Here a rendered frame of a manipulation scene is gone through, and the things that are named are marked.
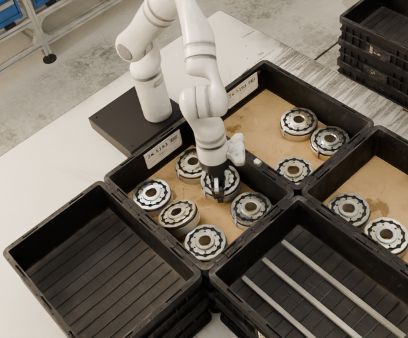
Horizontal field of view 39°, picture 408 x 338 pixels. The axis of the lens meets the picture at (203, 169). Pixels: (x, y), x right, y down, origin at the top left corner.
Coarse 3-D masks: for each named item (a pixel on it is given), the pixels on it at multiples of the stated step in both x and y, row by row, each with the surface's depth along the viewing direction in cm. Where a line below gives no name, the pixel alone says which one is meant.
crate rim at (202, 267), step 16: (176, 128) 157; (128, 160) 152; (272, 176) 142; (288, 192) 138; (272, 208) 136; (256, 224) 134; (176, 240) 134; (240, 240) 132; (192, 256) 131; (224, 256) 130; (208, 272) 129
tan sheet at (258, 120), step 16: (256, 96) 175; (272, 96) 174; (240, 112) 172; (256, 112) 171; (272, 112) 170; (224, 128) 168; (240, 128) 168; (256, 128) 167; (272, 128) 166; (256, 144) 163; (272, 144) 162; (288, 144) 161; (304, 144) 161; (272, 160) 158; (320, 160) 156
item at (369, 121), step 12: (264, 60) 170; (252, 72) 168; (288, 72) 165; (228, 84) 165; (300, 84) 162; (324, 96) 157; (348, 108) 153; (360, 132) 148; (348, 144) 146; (252, 156) 147; (336, 156) 144; (264, 168) 144; (324, 168) 142; (288, 180) 141; (300, 192) 140
